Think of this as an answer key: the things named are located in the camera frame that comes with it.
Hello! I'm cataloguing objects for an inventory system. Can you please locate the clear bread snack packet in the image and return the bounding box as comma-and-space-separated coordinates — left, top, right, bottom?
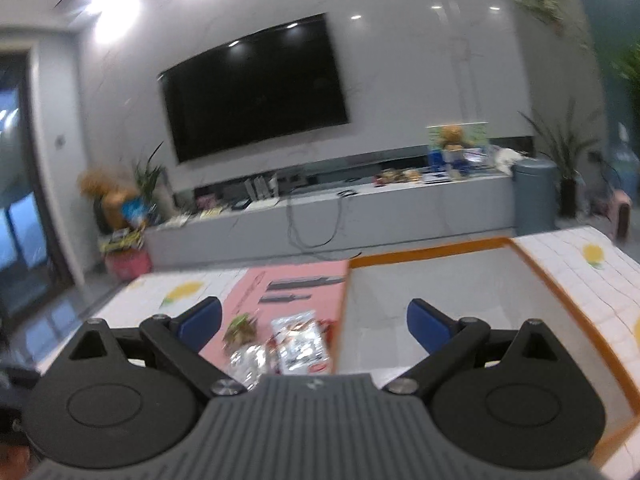
229, 344, 272, 390

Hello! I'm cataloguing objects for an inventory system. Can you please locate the green pea snack packet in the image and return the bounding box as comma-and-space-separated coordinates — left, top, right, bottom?
224, 313, 258, 356

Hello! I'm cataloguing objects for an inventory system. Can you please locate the white stick snack packet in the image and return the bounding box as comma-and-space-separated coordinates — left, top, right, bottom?
270, 311, 331, 375

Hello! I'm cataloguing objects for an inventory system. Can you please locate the red snack packet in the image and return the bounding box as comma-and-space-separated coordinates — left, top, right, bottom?
318, 320, 335, 349

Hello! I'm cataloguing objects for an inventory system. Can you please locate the white lemon grid tablecloth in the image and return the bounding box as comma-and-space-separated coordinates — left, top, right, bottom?
37, 264, 252, 371

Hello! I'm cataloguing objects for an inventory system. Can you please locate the orange cardboard box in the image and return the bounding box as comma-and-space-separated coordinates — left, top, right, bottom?
336, 230, 639, 479

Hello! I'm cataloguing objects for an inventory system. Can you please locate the pink basket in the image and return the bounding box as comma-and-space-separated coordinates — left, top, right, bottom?
104, 248, 153, 282

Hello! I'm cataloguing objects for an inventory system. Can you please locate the glass sliding door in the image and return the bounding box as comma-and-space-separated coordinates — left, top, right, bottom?
1, 52, 73, 334

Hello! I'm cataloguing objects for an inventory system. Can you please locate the pink restaurant placemat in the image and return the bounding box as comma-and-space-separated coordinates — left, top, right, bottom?
201, 260, 349, 370

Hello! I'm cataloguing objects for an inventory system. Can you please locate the potted plant left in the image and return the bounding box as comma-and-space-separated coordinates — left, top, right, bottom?
132, 142, 165, 207

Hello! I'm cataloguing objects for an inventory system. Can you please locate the large teddy bear left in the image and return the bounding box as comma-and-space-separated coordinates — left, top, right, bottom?
77, 169, 140, 235

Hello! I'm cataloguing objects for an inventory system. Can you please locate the grey round trash bin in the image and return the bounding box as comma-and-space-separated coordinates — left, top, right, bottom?
511, 157, 558, 236

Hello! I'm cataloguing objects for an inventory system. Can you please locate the white wifi router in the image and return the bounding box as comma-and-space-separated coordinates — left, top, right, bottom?
244, 174, 280, 210

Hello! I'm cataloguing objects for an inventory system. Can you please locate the teddy bear on console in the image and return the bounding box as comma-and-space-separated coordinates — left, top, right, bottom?
426, 122, 491, 180

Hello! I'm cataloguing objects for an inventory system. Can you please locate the potted grass plant right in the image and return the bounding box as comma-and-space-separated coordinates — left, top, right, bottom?
520, 98, 603, 219

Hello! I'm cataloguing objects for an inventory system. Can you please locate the hanging ivy plant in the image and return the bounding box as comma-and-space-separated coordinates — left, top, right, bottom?
514, 0, 591, 51

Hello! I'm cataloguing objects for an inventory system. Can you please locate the black cable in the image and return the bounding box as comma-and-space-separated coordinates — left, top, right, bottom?
284, 187, 357, 252

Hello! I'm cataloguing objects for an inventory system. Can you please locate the black wall television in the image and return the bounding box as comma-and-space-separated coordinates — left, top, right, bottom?
158, 14, 349, 162

